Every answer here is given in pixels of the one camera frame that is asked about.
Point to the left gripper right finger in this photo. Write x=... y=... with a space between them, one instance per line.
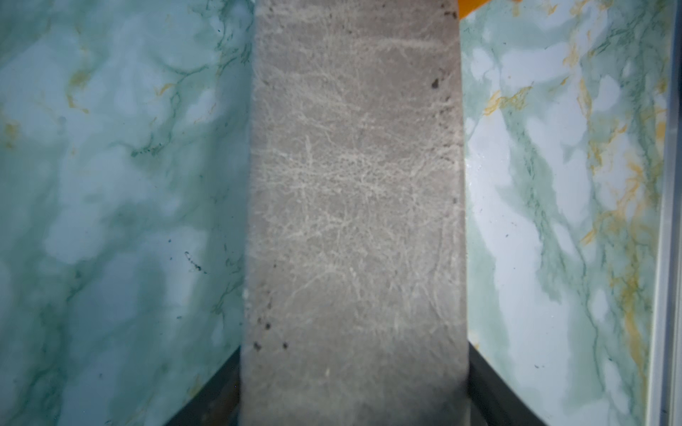
x=498 y=403

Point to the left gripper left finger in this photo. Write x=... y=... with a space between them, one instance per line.
x=218 y=401

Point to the orange towel cloth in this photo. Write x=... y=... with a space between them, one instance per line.
x=466 y=7

